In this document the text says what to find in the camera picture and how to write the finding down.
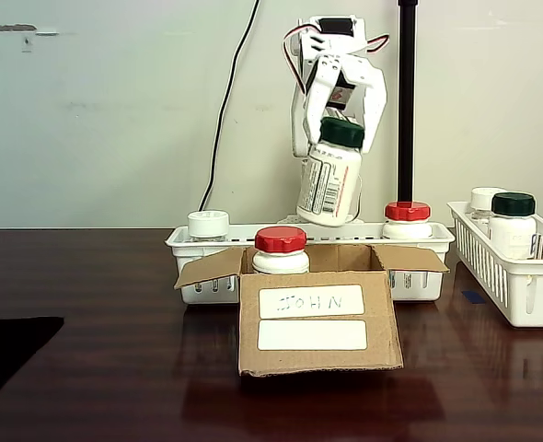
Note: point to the black vertical pole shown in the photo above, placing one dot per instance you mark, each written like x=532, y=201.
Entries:
x=407, y=92

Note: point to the red cap white bottle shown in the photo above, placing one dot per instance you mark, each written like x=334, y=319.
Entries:
x=280, y=241
x=407, y=212

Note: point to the blue tape strip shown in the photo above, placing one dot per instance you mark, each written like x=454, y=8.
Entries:
x=474, y=297

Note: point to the cardboard box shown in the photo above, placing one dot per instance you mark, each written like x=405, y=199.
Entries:
x=317, y=359

